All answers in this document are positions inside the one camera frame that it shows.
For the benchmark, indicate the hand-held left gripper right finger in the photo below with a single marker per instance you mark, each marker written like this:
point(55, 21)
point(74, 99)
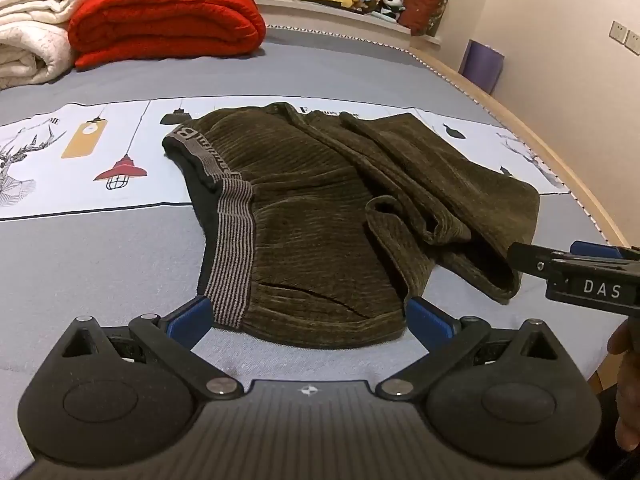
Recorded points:
point(425, 321)

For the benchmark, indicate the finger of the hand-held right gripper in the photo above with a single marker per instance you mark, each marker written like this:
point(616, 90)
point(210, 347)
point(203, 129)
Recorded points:
point(587, 248)
point(530, 256)

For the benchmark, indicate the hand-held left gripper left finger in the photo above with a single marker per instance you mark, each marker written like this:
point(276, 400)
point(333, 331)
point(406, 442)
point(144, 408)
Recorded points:
point(192, 321)

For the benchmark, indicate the person's right hand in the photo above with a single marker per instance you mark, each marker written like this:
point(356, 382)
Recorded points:
point(629, 385)

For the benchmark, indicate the purple box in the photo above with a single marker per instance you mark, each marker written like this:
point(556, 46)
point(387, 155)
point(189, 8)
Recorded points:
point(482, 66)

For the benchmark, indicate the red patterned cushion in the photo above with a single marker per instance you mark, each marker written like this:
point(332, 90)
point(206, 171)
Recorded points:
point(425, 5)

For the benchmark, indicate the panda plush toy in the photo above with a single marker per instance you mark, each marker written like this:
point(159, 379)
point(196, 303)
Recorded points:
point(392, 1)

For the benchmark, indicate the beige window bench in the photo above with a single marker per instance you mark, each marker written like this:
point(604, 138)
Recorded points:
point(350, 22)

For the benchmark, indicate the red folded blanket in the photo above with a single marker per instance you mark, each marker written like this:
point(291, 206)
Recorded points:
point(165, 20)

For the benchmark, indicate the white folded blanket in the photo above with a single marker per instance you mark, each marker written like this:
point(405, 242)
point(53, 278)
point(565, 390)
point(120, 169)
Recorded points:
point(30, 25)

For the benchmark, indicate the wooden bed frame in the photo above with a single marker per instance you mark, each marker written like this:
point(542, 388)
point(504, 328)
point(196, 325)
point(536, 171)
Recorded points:
point(560, 160)

